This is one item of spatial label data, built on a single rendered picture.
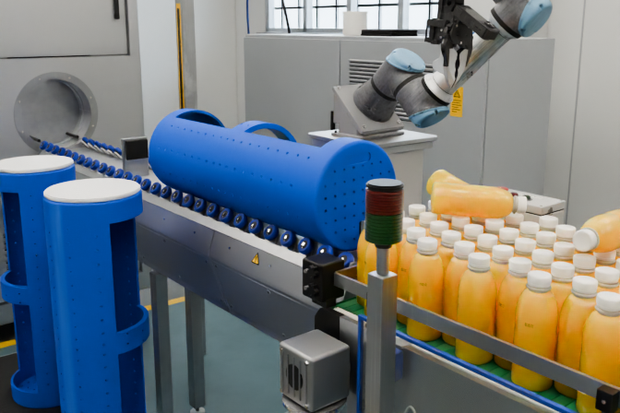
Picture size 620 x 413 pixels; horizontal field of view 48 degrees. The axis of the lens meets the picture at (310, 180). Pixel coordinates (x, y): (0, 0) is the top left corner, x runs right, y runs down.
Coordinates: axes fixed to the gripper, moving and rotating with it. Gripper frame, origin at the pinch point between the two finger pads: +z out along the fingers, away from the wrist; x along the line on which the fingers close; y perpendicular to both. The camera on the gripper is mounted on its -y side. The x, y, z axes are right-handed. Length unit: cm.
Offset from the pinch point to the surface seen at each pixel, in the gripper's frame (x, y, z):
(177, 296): -45, 228, 147
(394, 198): 45, -30, 15
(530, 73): -170, 103, 7
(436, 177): -0.9, 2.8, 23.1
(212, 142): 24, 68, 25
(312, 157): 20.6, 24.5, 21.0
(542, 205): -17.3, -16.2, 27.0
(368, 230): 48, -27, 21
